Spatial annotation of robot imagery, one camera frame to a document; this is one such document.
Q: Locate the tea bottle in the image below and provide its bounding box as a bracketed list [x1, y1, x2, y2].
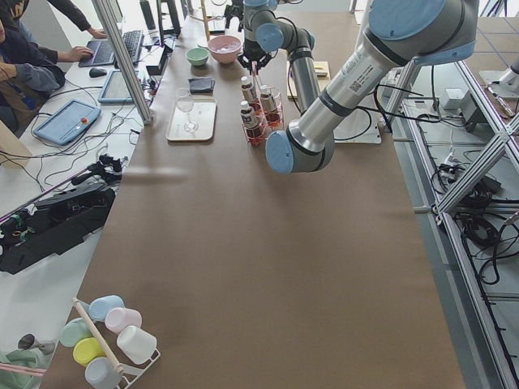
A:
[240, 75, 258, 110]

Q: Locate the tea bottle far basket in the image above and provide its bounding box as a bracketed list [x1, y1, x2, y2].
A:
[240, 100, 260, 139]

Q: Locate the clear wine glass on tray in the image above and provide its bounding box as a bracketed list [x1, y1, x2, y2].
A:
[176, 88, 198, 133]

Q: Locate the black computer mouse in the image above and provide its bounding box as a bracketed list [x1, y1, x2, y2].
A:
[88, 67, 107, 79]

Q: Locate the green empty bowl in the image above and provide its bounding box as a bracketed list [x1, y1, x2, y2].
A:
[186, 47, 209, 66]

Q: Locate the yellow plastic cup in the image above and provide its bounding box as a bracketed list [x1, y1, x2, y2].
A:
[72, 337, 105, 367]

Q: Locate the pink bowl of ice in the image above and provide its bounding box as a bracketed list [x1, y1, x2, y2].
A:
[208, 35, 242, 64]

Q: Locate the grey plastic cup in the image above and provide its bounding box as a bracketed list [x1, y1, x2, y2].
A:
[84, 357, 122, 389]

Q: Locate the blue teach pendant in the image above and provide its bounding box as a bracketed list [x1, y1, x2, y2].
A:
[33, 100, 101, 146]
[97, 70, 133, 105]

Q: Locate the aluminium frame post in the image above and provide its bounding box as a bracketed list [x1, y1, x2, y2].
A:
[92, 0, 153, 126]

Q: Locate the blue plastic cup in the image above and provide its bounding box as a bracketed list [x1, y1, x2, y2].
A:
[88, 295, 125, 322]

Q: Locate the blue teach pendant near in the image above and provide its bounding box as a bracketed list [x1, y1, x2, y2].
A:
[33, 100, 101, 146]

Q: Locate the blue teach pendant far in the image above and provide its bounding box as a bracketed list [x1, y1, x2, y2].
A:
[97, 70, 133, 105]

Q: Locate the cream serving tray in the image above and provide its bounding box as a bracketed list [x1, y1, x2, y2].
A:
[165, 96, 217, 142]

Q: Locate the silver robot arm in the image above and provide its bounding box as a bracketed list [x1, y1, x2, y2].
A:
[238, 1, 320, 113]
[265, 1, 478, 174]

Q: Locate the black equipment case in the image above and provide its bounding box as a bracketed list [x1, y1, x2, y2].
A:
[1, 183, 115, 274]

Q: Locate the copper wire bottle basket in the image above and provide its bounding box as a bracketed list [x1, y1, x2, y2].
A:
[242, 70, 284, 146]

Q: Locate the black laptop keyboard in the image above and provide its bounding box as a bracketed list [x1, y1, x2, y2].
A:
[78, 30, 144, 67]

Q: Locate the white plastic cup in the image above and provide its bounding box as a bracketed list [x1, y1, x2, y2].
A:
[117, 325, 157, 365]

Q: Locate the green plastic cup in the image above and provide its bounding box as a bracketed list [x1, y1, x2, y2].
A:
[59, 318, 92, 348]

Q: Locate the tea bottle centre basket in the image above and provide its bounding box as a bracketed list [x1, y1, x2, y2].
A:
[260, 85, 277, 123]

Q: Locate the grey folded cloth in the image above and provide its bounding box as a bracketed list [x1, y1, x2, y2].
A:
[188, 77, 215, 95]

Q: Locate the pink plastic cup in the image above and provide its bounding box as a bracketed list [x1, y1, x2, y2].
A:
[105, 307, 142, 334]

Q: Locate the tea bottle basket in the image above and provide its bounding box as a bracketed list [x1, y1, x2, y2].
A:
[240, 100, 260, 139]
[260, 85, 277, 123]

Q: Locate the person hand on keyboard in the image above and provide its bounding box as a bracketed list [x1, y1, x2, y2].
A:
[69, 46, 93, 62]

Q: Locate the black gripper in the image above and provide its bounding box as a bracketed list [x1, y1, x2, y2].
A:
[238, 43, 272, 70]

